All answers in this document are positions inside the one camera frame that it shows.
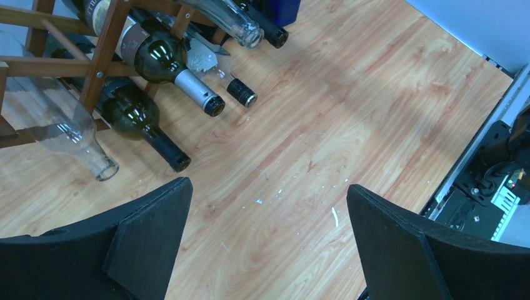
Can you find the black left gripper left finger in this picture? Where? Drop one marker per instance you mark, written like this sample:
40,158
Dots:
127,252

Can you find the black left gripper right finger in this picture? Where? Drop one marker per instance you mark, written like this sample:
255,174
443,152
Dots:
407,256

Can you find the clear glass bottle dark label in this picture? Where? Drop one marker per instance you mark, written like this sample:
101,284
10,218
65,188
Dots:
231,19

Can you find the blue square glass bottle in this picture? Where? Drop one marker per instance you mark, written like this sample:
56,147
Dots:
283,12

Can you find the dark green wine bottle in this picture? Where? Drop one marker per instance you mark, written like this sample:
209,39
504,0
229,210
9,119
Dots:
128,110

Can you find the green bottle silver neck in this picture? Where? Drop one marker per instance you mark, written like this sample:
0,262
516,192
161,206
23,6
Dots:
148,46

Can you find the clear bottle black cap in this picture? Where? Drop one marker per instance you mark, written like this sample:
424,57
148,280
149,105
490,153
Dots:
210,63

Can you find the dark bottle right slot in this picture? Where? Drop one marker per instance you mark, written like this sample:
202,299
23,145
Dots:
260,12

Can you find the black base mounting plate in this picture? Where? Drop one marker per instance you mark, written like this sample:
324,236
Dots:
485,195

